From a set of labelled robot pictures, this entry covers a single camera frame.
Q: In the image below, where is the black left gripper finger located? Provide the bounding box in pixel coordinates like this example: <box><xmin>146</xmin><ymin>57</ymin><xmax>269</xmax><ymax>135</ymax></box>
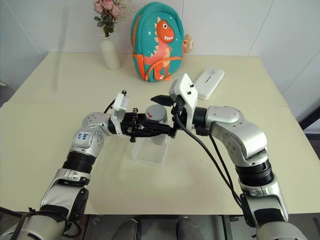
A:
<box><xmin>135</xmin><ymin>130</ymin><xmax>176</xmax><ymax>139</ymax></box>
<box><xmin>139</xmin><ymin>118</ymin><xmax>177</xmax><ymax>134</ymax></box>

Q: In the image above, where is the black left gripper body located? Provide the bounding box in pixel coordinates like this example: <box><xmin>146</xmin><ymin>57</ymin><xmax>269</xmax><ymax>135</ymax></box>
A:
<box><xmin>120</xmin><ymin>107</ymin><xmax>145</xmax><ymax>144</ymax></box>

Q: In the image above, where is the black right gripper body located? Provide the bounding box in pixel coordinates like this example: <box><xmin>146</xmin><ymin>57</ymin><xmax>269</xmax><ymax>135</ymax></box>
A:
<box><xmin>171</xmin><ymin>98</ymin><xmax>189</xmax><ymax>131</ymax></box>

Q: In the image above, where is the clear jar with grey lid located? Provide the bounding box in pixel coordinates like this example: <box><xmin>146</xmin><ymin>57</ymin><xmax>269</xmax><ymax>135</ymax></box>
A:
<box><xmin>144</xmin><ymin>104</ymin><xmax>169</xmax><ymax>146</ymax></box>

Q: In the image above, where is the clear plastic container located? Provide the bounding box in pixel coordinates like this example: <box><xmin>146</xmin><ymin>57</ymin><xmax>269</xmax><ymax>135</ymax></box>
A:
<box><xmin>131</xmin><ymin>136</ymin><xmax>170</xmax><ymax>167</ymax></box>

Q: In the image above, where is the white rectangular case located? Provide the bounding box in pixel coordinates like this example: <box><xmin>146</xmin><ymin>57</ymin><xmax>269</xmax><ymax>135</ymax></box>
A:
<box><xmin>193</xmin><ymin>66</ymin><xmax>225</xmax><ymax>101</ymax></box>

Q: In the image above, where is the white handwritten sticker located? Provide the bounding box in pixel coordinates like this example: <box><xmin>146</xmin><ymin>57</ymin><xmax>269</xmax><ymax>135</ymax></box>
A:
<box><xmin>75</xmin><ymin>130</ymin><xmax>91</xmax><ymax>149</ymax></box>

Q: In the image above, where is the teal dinosaur backpack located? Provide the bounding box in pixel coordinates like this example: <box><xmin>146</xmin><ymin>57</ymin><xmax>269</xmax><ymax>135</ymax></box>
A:
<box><xmin>130</xmin><ymin>1</ymin><xmax>186</xmax><ymax>82</ymax></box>

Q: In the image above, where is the beige plush toy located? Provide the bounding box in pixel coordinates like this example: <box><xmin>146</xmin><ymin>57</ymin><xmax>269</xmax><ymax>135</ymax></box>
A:
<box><xmin>184</xmin><ymin>33</ymin><xmax>195</xmax><ymax>54</ymax></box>

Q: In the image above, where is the white ceramic vase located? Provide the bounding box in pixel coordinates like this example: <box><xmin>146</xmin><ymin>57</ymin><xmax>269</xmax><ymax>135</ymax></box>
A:
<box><xmin>99</xmin><ymin>36</ymin><xmax>122</xmax><ymax>71</ymax></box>

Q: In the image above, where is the pink flower bouquet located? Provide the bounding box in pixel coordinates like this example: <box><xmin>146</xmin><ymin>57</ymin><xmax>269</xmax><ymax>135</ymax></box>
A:
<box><xmin>93</xmin><ymin>0</ymin><xmax>128</xmax><ymax>38</ymax></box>

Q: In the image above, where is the dark rounded shape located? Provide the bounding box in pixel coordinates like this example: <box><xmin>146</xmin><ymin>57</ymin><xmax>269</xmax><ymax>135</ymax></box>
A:
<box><xmin>175</xmin><ymin>216</ymin><xmax>201</xmax><ymax>240</ymax></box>
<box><xmin>116</xmin><ymin>218</ymin><xmax>141</xmax><ymax>240</ymax></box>

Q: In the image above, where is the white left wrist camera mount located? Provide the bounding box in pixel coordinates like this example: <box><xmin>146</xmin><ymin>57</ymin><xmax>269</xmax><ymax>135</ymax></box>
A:
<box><xmin>109</xmin><ymin>91</ymin><xmax>131</xmax><ymax>138</ymax></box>

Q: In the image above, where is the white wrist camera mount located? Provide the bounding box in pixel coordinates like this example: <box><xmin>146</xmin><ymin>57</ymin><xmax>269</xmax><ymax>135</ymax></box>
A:
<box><xmin>168</xmin><ymin>72</ymin><xmax>200</xmax><ymax>131</ymax></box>
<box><xmin>109</xmin><ymin>91</ymin><xmax>131</xmax><ymax>138</ymax></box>

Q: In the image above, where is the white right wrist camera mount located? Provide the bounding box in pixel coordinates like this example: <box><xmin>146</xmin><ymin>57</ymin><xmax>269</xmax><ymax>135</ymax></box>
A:
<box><xmin>168</xmin><ymin>72</ymin><xmax>200</xmax><ymax>131</ymax></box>

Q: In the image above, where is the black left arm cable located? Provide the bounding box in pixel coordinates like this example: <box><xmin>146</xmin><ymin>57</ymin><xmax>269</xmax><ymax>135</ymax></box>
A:
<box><xmin>103</xmin><ymin>99</ymin><xmax>118</xmax><ymax>115</ymax></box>
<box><xmin>0</xmin><ymin>206</ymin><xmax>70</xmax><ymax>238</ymax></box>

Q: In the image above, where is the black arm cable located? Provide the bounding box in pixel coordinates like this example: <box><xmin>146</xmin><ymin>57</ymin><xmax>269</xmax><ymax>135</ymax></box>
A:
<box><xmin>172</xmin><ymin>96</ymin><xmax>244</xmax><ymax>209</ymax></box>
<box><xmin>0</xmin><ymin>206</ymin><xmax>70</xmax><ymax>238</ymax></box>
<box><xmin>103</xmin><ymin>99</ymin><xmax>118</xmax><ymax>115</ymax></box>
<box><xmin>208</xmin><ymin>133</ymin><xmax>243</xmax><ymax>201</ymax></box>

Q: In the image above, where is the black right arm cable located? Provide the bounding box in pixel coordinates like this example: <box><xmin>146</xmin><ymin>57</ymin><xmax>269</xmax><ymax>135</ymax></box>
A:
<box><xmin>208</xmin><ymin>133</ymin><xmax>243</xmax><ymax>201</ymax></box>
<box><xmin>172</xmin><ymin>96</ymin><xmax>244</xmax><ymax>209</ymax></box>

